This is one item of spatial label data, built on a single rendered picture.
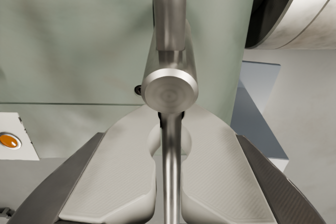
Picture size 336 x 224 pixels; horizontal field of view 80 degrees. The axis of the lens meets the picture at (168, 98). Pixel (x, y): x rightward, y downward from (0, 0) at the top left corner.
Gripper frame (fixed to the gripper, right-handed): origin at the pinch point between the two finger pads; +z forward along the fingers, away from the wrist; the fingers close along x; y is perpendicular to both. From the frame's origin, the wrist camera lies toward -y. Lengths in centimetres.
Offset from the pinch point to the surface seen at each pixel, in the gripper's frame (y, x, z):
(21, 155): 12.9, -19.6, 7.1
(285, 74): 56, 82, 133
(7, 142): 10.5, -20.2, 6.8
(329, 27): -1.8, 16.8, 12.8
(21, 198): 225, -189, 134
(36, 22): -3.4, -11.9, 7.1
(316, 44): 1.0, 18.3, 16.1
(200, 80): 2.1, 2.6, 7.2
